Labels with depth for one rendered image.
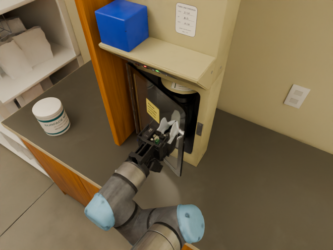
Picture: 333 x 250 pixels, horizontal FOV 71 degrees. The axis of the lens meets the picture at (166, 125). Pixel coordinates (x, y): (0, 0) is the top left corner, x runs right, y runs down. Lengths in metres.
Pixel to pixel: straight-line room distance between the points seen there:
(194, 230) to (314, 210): 0.72
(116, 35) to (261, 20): 0.61
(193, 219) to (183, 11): 0.49
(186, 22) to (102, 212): 0.50
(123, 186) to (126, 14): 0.43
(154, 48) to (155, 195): 0.60
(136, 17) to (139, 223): 0.51
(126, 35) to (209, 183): 0.69
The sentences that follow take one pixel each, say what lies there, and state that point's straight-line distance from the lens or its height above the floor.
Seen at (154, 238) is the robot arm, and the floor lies 1.41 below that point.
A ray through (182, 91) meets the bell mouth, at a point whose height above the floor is 1.33.
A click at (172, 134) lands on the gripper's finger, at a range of 0.68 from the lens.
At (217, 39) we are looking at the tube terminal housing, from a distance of 0.64.
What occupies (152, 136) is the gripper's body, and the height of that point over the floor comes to 1.36.
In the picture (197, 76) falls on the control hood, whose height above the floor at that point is 1.51.
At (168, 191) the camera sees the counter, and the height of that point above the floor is 0.94.
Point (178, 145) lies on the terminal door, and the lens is 0.81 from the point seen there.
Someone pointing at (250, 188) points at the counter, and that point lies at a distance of 1.08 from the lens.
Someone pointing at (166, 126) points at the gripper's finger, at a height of 1.32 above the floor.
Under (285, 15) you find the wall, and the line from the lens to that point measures 1.04.
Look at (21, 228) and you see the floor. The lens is 2.24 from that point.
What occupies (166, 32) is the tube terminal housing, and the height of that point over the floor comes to 1.54.
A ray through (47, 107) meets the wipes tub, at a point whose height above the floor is 1.09.
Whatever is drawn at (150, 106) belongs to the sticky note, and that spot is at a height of 1.28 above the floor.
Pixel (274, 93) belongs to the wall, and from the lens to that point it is 1.21.
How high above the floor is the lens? 1.86
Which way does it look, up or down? 49 degrees down
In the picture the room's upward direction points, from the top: straight up
